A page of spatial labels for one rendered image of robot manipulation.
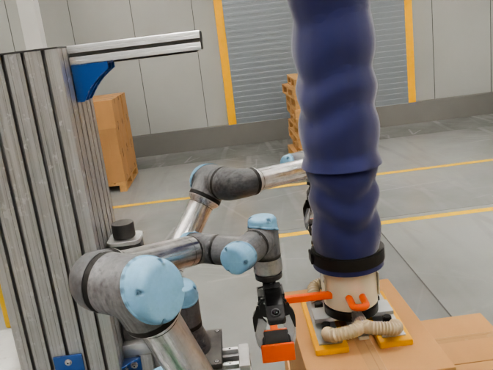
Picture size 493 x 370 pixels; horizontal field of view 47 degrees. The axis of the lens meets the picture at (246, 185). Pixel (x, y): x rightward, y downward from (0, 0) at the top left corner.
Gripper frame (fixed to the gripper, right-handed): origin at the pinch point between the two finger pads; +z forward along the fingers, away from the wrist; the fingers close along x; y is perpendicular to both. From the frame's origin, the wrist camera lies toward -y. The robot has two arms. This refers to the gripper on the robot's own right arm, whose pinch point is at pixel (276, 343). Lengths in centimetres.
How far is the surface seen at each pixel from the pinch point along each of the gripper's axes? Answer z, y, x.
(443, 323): 68, 111, -85
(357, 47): -73, 20, -31
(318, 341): 11.6, 17.3, -12.9
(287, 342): -2.5, -3.9, -2.6
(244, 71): 1, 940, -30
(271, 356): 0.6, -4.5, 1.8
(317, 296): 0.5, 24.3, -14.8
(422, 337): 13.7, 15.9, -44.1
